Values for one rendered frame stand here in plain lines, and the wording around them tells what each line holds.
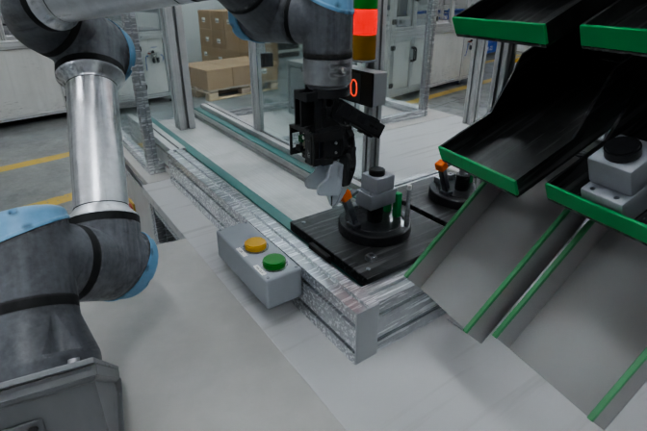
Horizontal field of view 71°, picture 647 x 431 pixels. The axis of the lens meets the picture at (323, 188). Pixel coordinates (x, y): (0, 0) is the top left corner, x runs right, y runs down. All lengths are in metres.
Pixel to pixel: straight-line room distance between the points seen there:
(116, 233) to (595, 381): 0.67
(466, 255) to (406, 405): 0.23
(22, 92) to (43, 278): 5.35
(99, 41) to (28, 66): 5.03
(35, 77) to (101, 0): 5.24
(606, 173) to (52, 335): 0.64
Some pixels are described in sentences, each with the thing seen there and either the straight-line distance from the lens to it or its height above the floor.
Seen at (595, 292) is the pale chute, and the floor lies 1.07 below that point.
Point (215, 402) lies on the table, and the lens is 0.73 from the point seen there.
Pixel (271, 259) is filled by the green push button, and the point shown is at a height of 0.97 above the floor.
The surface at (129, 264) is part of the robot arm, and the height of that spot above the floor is 1.00.
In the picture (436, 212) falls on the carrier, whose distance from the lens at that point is 0.98.
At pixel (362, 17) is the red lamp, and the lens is 0.98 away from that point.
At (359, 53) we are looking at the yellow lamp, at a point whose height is 1.27.
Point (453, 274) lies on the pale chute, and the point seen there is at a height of 1.02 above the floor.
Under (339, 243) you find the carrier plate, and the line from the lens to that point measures 0.84.
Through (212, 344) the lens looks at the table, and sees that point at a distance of 0.81.
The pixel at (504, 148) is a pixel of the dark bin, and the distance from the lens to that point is 0.62.
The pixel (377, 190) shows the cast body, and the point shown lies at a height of 1.06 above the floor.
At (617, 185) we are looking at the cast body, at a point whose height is 1.23.
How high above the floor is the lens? 1.40
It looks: 24 degrees down
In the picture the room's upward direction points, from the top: straight up
